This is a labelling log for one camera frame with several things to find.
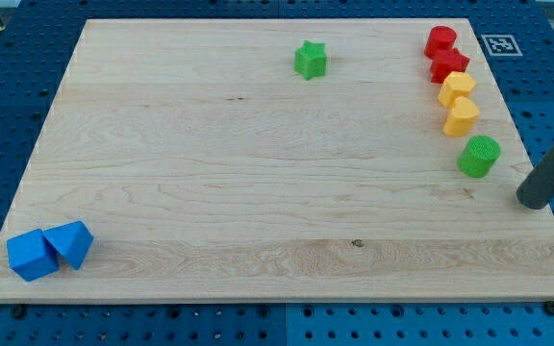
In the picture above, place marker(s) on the yellow hexagon block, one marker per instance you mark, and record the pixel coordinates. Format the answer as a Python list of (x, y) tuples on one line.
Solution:
[(456, 84)]

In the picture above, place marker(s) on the black bolt right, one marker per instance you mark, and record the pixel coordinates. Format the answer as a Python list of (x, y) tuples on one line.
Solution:
[(549, 307)]

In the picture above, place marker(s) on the wooden board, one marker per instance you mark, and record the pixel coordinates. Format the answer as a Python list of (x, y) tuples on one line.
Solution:
[(209, 171)]

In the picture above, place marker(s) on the black bolt left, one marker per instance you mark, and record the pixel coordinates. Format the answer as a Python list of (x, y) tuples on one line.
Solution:
[(17, 311)]

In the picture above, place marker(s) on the black bolt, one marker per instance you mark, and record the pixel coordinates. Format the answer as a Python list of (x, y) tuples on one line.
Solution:
[(549, 307), (17, 311)]

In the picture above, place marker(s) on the red star block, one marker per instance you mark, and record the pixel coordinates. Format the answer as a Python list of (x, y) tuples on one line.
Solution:
[(446, 61)]

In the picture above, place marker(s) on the white fiducial marker tag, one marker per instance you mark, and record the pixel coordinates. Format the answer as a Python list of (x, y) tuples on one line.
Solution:
[(501, 45)]

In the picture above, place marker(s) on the green star block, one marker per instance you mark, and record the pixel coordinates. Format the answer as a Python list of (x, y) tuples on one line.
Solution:
[(310, 60)]

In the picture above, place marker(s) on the blue cube block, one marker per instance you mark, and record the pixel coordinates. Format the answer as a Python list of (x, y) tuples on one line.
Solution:
[(31, 256)]

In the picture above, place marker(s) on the green cylinder block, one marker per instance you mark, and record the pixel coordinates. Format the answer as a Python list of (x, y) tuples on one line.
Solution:
[(479, 156)]

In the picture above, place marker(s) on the red cylinder block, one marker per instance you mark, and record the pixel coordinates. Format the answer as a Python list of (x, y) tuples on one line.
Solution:
[(440, 38)]

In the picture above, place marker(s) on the blue triangle block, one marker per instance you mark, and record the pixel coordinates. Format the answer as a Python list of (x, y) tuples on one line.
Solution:
[(72, 241)]

